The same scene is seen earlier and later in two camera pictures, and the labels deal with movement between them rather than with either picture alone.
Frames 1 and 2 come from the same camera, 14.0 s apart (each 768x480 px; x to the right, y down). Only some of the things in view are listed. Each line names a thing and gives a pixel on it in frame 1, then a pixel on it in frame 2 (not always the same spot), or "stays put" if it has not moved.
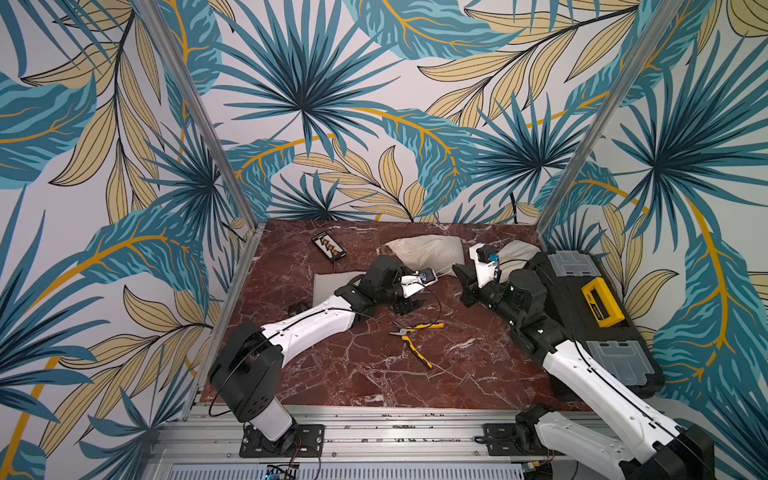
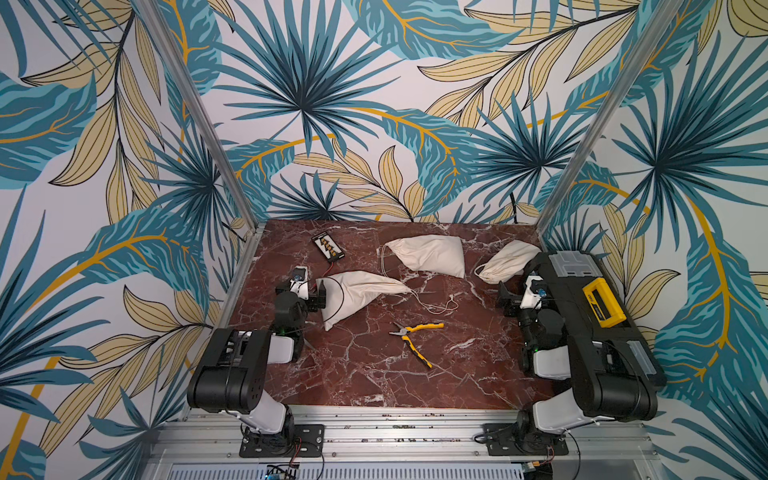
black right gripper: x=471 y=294 → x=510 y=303
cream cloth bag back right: x=513 y=255 stays put
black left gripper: x=408 y=304 → x=317 y=299
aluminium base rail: x=362 y=443 stays put
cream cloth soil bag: x=433 y=251 stays put
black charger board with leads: x=329 y=247 stays put
